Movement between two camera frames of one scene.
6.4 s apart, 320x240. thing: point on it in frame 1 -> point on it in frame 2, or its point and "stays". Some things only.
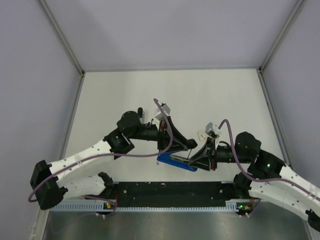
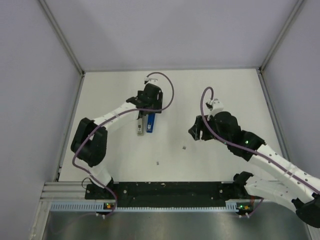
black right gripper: (203, 159) -> (199, 125)
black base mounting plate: (168, 194) stays
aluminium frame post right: (296, 7) stays
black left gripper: (164, 136) -> (157, 102)
